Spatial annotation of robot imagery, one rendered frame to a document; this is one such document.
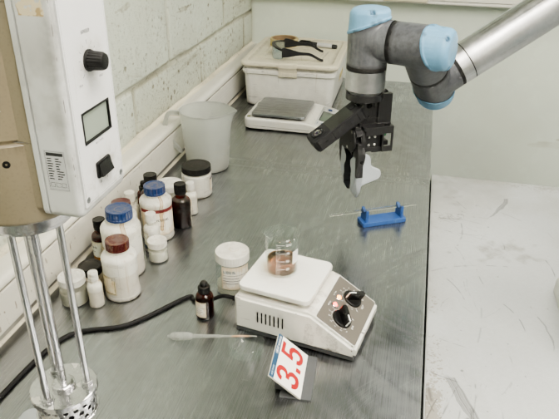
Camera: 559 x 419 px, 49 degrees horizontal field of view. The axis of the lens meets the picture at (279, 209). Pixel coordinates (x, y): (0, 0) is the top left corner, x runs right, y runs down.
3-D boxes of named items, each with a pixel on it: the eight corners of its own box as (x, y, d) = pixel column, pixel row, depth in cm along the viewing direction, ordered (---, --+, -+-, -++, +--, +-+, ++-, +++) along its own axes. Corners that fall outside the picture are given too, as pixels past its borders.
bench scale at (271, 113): (330, 138, 175) (331, 121, 173) (242, 130, 180) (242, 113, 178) (340, 116, 191) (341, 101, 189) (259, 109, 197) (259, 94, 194)
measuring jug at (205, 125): (160, 174, 152) (155, 116, 145) (172, 154, 163) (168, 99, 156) (234, 177, 150) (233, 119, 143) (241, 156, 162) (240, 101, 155)
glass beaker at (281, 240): (298, 263, 102) (299, 220, 98) (299, 282, 97) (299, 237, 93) (262, 262, 102) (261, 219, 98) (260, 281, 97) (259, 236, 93)
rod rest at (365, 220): (398, 214, 135) (400, 199, 133) (406, 222, 132) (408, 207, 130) (356, 220, 132) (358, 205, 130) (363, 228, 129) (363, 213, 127)
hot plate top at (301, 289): (333, 267, 102) (334, 262, 101) (309, 308, 92) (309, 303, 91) (267, 251, 106) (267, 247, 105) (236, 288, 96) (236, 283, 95)
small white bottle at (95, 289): (102, 309, 104) (97, 276, 101) (87, 308, 104) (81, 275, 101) (106, 300, 106) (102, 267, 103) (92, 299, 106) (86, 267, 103)
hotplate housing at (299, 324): (376, 315, 103) (380, 275, 100) (353, 365, 93) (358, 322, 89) (255, 284, 111) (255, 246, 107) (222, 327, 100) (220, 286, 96)
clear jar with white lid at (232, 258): (213, 281, 111) (211, 244, 108) (245, 276, 113) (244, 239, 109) (220, 301, 106) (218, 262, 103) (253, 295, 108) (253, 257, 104)
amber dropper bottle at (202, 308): (209, 308, 105) (207, 273, 101) (217, 317, 102) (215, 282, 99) (193, 313, 103) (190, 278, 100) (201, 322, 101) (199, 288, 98)
